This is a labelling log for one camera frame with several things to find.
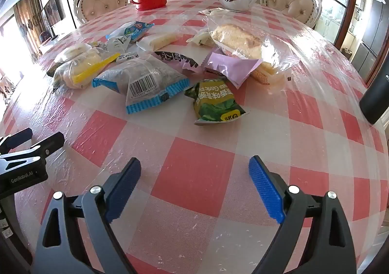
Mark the red checkered tablecloth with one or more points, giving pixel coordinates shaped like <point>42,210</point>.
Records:
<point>194,170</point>

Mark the flat screen television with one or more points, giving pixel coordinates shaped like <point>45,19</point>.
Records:
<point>54,15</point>

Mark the large clear bag of cakes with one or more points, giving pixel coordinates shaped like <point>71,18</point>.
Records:
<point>237,37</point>

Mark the brown curtain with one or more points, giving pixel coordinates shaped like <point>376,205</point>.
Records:
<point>29,18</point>

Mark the clear packet with yellow stripe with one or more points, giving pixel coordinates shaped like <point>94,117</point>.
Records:
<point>79,70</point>

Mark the clear round bun packet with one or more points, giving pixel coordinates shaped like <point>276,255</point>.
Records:
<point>73,52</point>

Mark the dark refrigerator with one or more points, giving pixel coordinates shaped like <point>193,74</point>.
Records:
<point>373,27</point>

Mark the cream tufted dining chair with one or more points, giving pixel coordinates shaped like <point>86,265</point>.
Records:
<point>103,3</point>
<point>291,3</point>

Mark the clear packet with blue edges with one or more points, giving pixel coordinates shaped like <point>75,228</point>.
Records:
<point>142,79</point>

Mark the black cylindrical object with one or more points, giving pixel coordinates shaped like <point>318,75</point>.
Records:
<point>375,100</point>

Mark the green snack packet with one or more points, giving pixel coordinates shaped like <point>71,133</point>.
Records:
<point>212,100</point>

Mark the small white printed packet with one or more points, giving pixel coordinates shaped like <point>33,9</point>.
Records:
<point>127,56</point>

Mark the cream long cake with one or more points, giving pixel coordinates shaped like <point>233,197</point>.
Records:
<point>158,40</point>

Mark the purple snack packet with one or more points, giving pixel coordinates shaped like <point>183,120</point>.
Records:
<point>231,67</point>

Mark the white and green packet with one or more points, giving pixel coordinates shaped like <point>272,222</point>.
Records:
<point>200,38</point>

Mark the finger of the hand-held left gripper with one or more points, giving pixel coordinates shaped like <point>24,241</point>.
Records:
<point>18,138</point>
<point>45,148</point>

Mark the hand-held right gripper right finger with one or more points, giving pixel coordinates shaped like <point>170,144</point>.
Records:
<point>267,192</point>

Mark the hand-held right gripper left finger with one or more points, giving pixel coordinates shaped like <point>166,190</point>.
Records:
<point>124,192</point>

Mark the blue cartoon snack packet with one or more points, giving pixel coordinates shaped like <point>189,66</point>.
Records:
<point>133,29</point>

